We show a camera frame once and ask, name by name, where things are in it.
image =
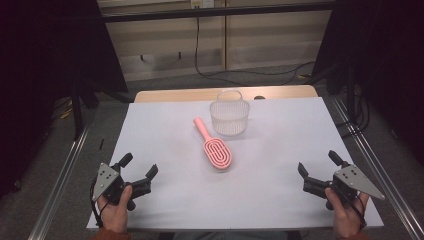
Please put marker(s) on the white wall outlet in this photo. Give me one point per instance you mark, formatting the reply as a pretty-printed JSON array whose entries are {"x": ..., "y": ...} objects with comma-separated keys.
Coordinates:
[{"x": 201, "y": 3}]

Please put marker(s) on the aluminium floor rail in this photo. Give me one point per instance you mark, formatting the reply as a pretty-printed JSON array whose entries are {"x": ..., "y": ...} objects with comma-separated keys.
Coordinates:
[
  {"x": 383, "y": 176},
  {"x": 60, "y": 186}
]

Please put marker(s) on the wooden table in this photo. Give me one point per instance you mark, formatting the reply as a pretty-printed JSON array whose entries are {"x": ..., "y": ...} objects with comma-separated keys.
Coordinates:
[{"x": 166, "y": 95}]

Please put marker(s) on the yellow floor item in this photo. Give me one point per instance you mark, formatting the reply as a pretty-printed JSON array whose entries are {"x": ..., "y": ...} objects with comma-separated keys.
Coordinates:
[{"x": 66, "y": 113}]

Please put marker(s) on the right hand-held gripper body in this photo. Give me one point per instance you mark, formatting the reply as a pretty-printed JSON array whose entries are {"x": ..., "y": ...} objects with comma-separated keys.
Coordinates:
[{"x": 350, "y": 180}]

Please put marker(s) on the small black floor piece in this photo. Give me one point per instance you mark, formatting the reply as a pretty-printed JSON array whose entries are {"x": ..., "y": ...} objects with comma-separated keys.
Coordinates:
[{"x": 101, "y": 144}]

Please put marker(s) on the person's right hand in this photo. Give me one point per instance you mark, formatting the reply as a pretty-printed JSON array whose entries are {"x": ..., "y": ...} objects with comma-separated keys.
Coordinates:
[{"x": 348, "y": 216}]

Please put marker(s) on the pink hairbrush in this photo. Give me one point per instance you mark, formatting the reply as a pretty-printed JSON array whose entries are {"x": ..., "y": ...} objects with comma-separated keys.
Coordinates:
[{"x": 217, "y": 155}]

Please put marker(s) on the white table sheet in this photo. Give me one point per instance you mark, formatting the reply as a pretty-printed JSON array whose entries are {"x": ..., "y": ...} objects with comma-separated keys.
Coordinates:
[{"x": 266, "y": 150}]

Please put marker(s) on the black metal stand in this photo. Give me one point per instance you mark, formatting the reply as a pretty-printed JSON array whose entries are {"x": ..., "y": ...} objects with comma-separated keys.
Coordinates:
[
  {"x": 77, "y": 113},
  {"x": 350, "y": 93}
]

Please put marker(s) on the black horizontal bar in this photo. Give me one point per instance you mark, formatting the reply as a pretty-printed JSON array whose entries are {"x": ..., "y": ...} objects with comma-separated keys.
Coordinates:
[{"x": 266, "y": 10}]

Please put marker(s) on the white plastic basket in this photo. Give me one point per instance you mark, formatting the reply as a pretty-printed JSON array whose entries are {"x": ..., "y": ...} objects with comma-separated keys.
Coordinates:
[{"x": 230, "y": 116}]

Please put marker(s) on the person's left hand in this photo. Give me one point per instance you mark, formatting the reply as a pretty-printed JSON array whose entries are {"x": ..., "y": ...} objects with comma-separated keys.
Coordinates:
[{"x": 115, "y": 216}]

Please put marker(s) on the black curtain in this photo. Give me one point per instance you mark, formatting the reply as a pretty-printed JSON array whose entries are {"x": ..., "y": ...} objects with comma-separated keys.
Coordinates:
[
  {"x": 393, "y": 66},
  {"x": 40, "y": 66}
]

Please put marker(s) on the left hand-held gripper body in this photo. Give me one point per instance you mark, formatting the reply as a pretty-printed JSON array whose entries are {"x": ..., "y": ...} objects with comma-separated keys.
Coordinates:
[{"x": 111, "y": 186}]

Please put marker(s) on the small dark round object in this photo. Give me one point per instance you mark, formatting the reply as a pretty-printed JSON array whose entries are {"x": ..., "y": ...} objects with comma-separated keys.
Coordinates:
[{"x": 259, "y": 97}]

